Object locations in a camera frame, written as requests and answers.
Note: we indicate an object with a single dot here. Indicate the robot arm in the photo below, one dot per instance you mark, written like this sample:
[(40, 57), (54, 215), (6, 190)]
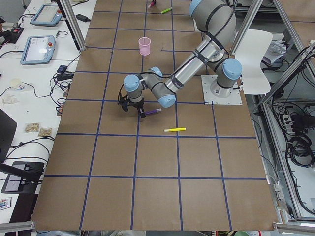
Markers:
[(216, 21)]

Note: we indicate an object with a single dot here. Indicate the lower teach pendant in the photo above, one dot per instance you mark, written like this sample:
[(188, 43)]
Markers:
[(38, 50)]

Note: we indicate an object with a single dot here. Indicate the snack bag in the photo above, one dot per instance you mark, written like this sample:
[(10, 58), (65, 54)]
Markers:
[(45, 132), (32, 127)]

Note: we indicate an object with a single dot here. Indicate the aluminium frame post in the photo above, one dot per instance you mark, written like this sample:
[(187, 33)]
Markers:
[(72, 24)]

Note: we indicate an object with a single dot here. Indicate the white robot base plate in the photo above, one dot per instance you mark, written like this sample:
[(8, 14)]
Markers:
[(215, 95)]

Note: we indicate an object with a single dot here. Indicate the black power adapter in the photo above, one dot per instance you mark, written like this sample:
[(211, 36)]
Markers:
[(63, 74)]

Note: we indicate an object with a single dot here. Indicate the black monitor stand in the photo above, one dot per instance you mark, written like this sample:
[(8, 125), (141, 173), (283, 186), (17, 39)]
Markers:
[(22, 177)]

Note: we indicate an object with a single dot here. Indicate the white chair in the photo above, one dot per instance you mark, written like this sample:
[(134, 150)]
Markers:
[(250, 54)]

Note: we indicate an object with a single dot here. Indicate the yellow pen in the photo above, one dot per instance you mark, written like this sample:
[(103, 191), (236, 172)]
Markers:
[(175, 129)]

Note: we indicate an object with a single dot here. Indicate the teach pendant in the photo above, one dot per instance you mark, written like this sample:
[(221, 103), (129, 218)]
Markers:
[(38, 50), (47, 15)]

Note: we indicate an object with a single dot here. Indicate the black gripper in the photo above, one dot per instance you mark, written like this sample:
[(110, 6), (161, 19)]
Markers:
[(138, 105)]

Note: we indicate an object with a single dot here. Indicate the purple pen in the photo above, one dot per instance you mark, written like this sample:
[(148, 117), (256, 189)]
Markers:
[(153, 111)]

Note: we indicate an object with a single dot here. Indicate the upper teach pendant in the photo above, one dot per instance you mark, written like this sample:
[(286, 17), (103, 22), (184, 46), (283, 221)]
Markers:
[(47, 15)]

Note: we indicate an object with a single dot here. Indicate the pink mesh cup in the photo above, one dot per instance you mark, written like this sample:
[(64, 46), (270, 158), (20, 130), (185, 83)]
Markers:
[(144, 46)]

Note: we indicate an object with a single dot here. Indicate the remote control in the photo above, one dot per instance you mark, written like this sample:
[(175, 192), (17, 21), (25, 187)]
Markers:
[(5, 203)]

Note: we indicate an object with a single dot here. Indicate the green pen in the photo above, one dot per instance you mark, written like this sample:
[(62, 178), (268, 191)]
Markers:
[(166, 10)]

